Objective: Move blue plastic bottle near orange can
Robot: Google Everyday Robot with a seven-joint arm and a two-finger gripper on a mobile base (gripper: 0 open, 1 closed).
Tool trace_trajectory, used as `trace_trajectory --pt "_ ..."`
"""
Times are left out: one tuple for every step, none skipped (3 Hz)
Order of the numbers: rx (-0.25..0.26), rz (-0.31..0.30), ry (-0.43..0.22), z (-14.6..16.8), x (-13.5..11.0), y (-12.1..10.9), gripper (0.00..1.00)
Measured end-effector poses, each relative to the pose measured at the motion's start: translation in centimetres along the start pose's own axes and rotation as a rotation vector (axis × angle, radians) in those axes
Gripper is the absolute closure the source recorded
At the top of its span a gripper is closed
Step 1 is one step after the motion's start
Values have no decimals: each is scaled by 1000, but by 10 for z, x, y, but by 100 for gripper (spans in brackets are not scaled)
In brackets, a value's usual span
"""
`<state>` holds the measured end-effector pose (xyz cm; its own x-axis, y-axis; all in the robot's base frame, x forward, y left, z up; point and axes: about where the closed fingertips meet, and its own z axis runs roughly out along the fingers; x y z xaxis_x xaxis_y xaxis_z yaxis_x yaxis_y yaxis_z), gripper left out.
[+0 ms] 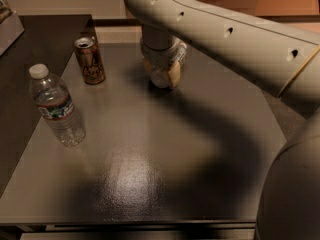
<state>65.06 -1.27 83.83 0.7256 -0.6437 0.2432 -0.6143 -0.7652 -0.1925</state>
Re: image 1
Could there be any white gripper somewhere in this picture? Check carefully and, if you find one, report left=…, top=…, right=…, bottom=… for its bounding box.
left=140, top=38, right=183, bottom=88

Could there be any clear blue-label bottle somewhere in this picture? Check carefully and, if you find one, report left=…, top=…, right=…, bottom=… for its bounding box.
left=150, top=42, right=187, bottom=89

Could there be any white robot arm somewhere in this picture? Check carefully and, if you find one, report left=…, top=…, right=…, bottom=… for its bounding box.
left=124, top=0, right=320, bottom=240

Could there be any orange soda can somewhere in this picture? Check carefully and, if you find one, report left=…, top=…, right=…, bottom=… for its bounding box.
left=74, top=37, right=106, bottom=85

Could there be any upright clear water bottle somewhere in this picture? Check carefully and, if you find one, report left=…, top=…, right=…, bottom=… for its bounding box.
left=29, top=64, right=86, bottom=147

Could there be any grey box at left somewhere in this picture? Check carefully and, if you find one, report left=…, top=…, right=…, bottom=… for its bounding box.
left=0, top=12, right=24, bottom=56

